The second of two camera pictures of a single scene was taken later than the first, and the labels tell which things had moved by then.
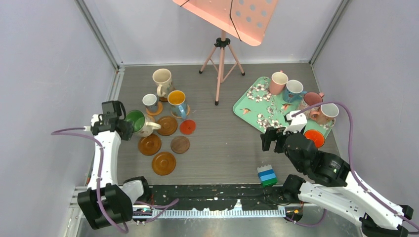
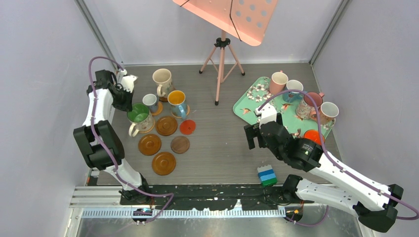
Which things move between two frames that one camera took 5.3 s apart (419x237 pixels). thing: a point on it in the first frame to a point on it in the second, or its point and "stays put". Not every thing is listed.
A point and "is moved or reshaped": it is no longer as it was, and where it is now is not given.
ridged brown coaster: (163, 163) stays put
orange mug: (314, 135) stays put
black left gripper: (127, 136) to (127, 105)
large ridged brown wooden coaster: (169, 126) stays put
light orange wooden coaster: (181, 117) stays put
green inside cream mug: (141, 128) is moved or reshaped
